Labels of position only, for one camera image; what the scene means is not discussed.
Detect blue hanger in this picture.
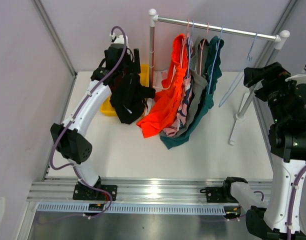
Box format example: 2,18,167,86
186,19,194,79
207,25,224,94
218,32,259,108

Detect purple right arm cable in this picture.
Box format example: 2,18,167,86
252,162,306,240

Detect pink hanger far left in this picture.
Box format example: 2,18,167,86
152,19,191,90

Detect black shorts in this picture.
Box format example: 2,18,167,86
110,74,156,125

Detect silver clothes rack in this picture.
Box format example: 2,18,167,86
148,8,290,146

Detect pink patterned shorts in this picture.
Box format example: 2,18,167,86
160,37,194,137

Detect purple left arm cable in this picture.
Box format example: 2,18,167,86
49,25,129,221

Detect grey slotted cable duct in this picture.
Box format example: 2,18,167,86
36,202,241,216

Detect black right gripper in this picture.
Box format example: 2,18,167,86
243,61,299,122

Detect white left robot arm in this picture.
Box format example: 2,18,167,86
50,43,141,200

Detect orange shorts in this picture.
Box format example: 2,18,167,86
136,34,189,139

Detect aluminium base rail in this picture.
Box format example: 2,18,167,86
26,176,273,203

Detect yellow plastic tray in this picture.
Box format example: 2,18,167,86
100,64,150,117

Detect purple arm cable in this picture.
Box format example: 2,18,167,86
252,162,306,240
49,25,129,221

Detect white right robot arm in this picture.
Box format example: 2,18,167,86
221,62,306,240

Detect teal shorts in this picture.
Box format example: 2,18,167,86
160,36,225,150

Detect grey shorts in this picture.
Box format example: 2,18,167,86
159,38,209,138

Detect pink hanger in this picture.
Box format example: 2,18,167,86
152,19,191,90
189,26,209,76

